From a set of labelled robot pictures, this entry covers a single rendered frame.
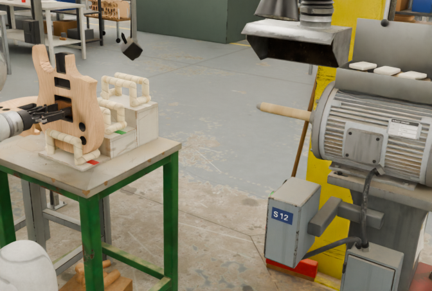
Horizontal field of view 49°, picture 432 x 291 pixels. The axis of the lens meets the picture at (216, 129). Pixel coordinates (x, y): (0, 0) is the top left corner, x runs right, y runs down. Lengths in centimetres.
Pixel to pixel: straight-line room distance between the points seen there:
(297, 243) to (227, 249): 174
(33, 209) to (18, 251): 94
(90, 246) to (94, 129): 44
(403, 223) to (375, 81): 42
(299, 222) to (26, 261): 73
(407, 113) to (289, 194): 40
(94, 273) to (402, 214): 115
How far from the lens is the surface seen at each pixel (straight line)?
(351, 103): 142
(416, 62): 152
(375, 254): 150
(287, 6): 141
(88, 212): 182
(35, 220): 237
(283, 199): 130
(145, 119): 210
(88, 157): 194
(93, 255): 192
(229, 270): 289
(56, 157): 203
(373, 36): 153
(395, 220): 150
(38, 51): 200
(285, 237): 134
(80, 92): 185
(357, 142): 139
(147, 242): 312
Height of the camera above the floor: 174
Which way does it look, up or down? 20 degrees down
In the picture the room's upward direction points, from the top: 2 degrees clockwise
